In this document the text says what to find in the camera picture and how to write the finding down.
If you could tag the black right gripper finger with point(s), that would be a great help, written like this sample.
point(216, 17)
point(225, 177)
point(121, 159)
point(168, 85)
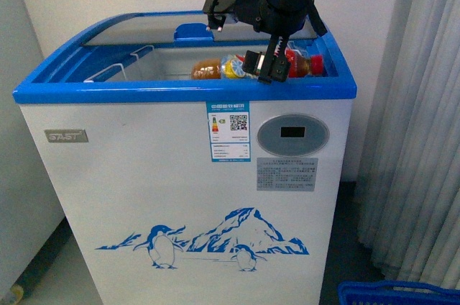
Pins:
point(280, 64)

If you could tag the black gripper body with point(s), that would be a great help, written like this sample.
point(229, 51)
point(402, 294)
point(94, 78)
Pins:
point(282, 17)

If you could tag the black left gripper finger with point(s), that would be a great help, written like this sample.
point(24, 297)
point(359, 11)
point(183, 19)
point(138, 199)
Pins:
point(264, 74)

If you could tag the orange tea drink bottle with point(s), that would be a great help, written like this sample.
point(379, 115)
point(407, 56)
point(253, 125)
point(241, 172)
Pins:
point(231, 66)

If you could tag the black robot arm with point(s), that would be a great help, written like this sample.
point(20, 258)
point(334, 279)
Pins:
point(280, 19)

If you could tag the energy label sticker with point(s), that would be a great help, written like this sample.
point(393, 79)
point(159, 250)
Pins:
point(229, 131)

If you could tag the oval temperature control panel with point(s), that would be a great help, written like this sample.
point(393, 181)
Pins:
point(292, 135)

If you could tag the grey instruction sticker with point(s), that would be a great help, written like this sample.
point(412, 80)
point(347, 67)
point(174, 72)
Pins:
point(287, 174)

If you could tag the white blue chest freezer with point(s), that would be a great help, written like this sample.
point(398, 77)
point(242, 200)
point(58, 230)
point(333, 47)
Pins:
point(156, 220)

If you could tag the white curtain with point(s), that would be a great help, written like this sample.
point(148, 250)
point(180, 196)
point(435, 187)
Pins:
point(408, 182)

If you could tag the silver brand badge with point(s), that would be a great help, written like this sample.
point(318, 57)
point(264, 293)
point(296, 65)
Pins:
point(66, 136)

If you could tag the blue plastic shopping basket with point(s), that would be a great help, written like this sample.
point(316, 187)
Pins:
point(395, 292)

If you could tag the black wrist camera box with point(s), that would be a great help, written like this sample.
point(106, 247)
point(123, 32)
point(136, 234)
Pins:
point(220, 12)

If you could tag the white wire freezer basket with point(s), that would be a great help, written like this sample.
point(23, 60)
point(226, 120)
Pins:
point(136, 67)

